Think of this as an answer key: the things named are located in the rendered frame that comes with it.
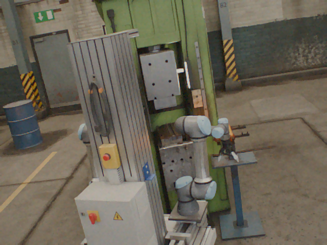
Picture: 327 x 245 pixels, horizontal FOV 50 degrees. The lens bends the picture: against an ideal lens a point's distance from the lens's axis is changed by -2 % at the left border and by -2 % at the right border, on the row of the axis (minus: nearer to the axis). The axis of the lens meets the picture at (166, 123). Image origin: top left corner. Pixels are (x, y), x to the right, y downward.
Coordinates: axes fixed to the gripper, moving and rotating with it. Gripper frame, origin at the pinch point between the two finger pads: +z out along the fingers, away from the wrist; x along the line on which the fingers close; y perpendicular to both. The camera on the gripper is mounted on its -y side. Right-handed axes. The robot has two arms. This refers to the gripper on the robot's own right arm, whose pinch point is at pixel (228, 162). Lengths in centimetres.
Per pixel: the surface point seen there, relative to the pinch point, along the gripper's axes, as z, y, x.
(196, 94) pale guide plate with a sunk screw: -38, -71, -38
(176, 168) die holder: 24, -40, -59
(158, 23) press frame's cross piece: -108, -63, -62
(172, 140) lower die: -2, -47, -60
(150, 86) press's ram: -56, -41, -71
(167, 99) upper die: -41, -47, -59
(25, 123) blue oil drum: 43, -284, -459
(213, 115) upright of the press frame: -14, -79, -27
